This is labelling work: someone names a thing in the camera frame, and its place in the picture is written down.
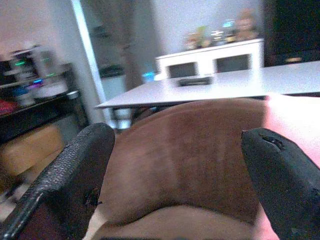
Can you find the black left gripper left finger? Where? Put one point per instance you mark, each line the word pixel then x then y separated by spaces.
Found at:
pixel 75 170

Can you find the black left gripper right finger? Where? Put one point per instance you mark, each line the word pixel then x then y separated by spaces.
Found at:
pixel 287 187

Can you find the pink pillow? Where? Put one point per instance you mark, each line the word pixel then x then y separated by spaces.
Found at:
pixel 295 117

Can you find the tan cardboard box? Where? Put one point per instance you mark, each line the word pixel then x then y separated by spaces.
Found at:
pixel 30 150

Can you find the black shelf unit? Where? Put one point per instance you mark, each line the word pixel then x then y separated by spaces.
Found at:
pixel 37 112

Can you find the white bin with black lid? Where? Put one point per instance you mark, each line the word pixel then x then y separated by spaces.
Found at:
pixel 112 82

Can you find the white table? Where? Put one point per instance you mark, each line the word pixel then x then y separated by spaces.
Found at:
pixel 225 90

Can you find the black flat object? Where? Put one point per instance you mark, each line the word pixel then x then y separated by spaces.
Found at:
pixel 195 81

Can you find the white sideboard cabinet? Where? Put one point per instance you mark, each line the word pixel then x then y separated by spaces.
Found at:
pixel 207 56

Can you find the black television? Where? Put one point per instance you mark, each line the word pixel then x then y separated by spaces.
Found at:
pixel 292 30

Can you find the brown stuffed toy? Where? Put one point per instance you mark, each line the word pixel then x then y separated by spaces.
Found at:
pixel 246 26

